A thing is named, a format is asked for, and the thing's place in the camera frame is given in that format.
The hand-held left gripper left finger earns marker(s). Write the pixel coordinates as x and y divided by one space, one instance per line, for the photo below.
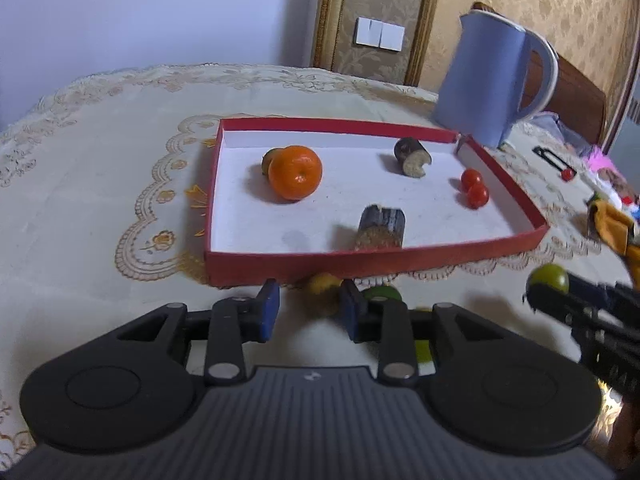
267 310

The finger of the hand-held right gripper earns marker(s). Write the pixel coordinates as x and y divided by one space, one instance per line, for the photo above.
560 305
590 289

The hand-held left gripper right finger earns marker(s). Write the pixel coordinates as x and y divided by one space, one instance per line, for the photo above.
350 312

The yellow-green lime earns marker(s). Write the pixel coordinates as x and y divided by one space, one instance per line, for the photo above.
322 287

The dark green lime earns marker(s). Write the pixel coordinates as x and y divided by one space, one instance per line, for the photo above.
382 292

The red shallow cardboard box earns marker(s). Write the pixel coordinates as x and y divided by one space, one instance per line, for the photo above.
350 267

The red cherry tomato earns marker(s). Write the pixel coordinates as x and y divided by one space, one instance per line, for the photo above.
471 179
478 196

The orange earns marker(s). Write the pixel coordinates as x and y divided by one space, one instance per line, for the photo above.
295 172

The small brown fruit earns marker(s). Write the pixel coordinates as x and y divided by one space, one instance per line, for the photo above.
269 160

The dark eggplant piece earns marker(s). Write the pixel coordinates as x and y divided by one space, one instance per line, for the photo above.
410 155

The yellow cloth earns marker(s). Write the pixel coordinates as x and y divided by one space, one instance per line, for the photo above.
615 225

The small cherry tomato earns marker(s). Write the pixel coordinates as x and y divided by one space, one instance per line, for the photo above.
567 175

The pink cloth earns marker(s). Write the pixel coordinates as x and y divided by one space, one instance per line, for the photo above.
597 160

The black tool with red tip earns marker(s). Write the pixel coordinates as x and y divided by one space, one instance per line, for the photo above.
539 150

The grey blanket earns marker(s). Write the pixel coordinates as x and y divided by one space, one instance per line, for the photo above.
550 122

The blue electric kettle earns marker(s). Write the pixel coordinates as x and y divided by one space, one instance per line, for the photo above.
475 85

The white wall switch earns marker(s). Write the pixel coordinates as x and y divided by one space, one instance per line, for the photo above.
379 34

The gold wall panel frame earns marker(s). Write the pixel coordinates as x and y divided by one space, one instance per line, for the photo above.
325 10

